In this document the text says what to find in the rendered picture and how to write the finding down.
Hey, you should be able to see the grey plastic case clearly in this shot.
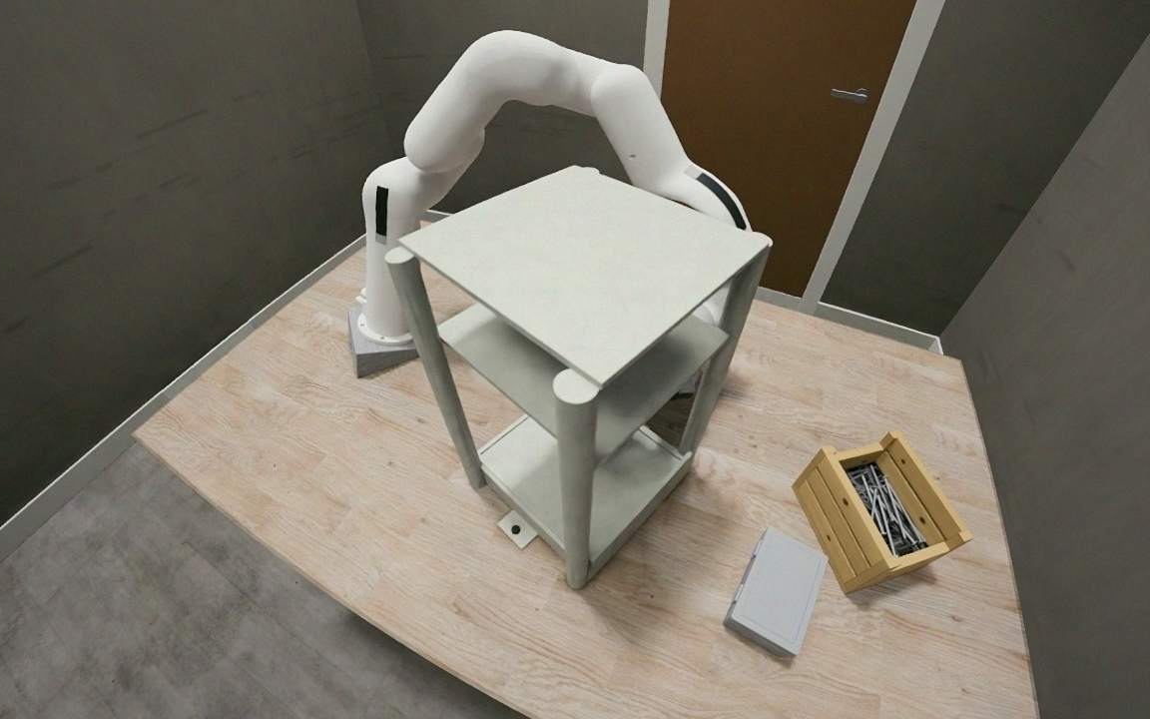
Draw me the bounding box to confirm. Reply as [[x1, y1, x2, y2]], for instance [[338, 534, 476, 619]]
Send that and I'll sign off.
[[723, 526, 829, 658]]

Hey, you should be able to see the pale grey shelving unit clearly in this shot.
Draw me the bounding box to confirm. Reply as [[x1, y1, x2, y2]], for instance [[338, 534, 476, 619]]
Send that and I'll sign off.
[[385, 166, 773, 589]]

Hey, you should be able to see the light wooden crate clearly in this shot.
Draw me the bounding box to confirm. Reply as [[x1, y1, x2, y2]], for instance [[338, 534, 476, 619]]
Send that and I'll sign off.
[[796, 434, 974, 595]]

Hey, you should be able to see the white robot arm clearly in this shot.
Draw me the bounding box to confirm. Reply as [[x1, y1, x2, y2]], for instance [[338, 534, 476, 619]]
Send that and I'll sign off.
[[355, 31, 752, 346]]

